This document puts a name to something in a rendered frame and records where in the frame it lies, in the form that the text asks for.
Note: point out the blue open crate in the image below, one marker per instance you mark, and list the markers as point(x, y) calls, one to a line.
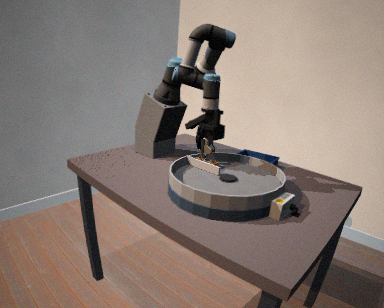
point(268, 158)

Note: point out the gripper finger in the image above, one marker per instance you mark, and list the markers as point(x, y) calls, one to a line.
point(202, 145)
point(213, 148)

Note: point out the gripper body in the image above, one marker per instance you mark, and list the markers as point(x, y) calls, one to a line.
point(212, 121)

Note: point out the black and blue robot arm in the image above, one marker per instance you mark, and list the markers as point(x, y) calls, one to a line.
point(185, 72)

